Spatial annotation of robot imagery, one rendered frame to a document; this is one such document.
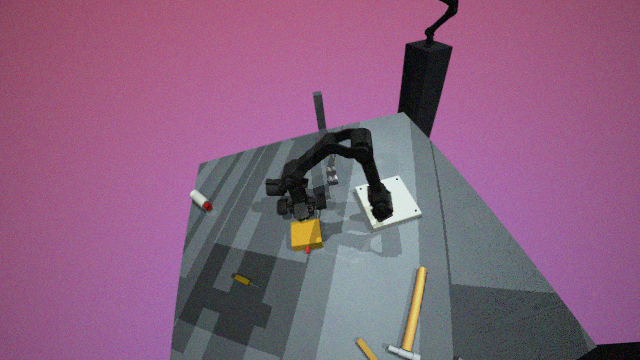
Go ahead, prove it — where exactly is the white cylinder with red cap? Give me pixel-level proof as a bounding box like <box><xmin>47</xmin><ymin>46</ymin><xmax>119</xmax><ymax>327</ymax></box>
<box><xmin>190</xmin><ymin>190</ymin><xmax>213</xmax><ymax>210</ymax></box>

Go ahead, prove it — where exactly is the hammer with wooden handle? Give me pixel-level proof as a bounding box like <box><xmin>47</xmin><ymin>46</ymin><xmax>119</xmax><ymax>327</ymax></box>
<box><xmin>388</xmin><ymin>267</ymin><xmax>427</xmax><ymax>360</ymax></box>

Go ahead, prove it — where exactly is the yellow-handled screwdriver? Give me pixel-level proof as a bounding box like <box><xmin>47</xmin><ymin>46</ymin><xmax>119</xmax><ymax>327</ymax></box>
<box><xmin>231</xmin><ymin>273</ymin><xmax>259</xmax><ymax>288</ymax></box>

